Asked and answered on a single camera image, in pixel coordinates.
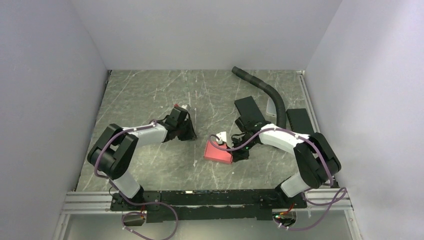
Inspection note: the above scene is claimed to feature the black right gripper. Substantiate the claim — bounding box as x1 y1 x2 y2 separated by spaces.
226 135 257 162

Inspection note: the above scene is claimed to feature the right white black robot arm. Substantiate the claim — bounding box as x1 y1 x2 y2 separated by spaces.
230 118 342 208

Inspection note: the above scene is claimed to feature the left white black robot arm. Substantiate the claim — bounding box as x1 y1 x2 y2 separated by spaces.
87 104 197 210

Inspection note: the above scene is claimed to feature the black flat device box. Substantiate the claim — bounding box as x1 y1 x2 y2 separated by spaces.
286 108 315 135

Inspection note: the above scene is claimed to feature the translucent plastic piece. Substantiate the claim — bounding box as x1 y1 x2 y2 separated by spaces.
265 97 277 118

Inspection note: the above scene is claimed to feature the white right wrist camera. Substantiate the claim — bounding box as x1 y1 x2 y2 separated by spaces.
215 131 228 146

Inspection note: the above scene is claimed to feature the black corrugated hose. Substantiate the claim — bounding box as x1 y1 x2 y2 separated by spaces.
231 66 287 130

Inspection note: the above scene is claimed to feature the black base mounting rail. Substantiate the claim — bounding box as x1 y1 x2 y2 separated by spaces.
110 188 307 223

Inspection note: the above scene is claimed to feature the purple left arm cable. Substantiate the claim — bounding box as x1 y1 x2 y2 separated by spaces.
93 119 158 206

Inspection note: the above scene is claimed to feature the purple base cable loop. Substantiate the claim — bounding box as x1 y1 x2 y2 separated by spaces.
114 195 180 240

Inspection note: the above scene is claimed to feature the aluminium front frame rail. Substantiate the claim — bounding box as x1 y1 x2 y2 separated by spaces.
62 188 353 214

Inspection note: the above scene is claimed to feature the aluminium frame rail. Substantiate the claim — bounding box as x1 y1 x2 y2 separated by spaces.
62 188 353 214
296 70 362 240

